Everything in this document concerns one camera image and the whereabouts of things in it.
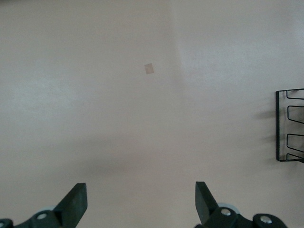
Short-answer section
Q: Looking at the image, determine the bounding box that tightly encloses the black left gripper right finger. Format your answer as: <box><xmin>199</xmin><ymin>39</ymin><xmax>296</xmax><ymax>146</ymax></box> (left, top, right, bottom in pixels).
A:
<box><xmin>194</xmin><ymin>181</ymin><xmax>288</xmax><ymax>228</ymax></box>

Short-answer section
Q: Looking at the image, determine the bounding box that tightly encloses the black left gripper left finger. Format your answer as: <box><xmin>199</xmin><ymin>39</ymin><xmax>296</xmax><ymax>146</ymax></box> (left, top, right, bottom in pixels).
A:
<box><xmin>0</xmin><ymin>182</ymin><xmax>88</xmax><ymax>228</ymax></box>

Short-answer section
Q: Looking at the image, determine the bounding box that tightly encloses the black wire cup holder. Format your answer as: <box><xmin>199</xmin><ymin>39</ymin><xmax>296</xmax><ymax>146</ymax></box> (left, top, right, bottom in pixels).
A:
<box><xmin>275</xmin><ymin>88</ymin><xmax>304</xmax><ymax>164</ymax></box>

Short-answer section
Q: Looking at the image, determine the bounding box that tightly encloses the brown paper table cover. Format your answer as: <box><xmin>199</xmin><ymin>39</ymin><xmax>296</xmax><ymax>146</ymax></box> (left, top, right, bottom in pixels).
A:
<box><xmin>0</xmin><ymin>0</ymin><xmax>304</xmax><ymax>228</ymax></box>

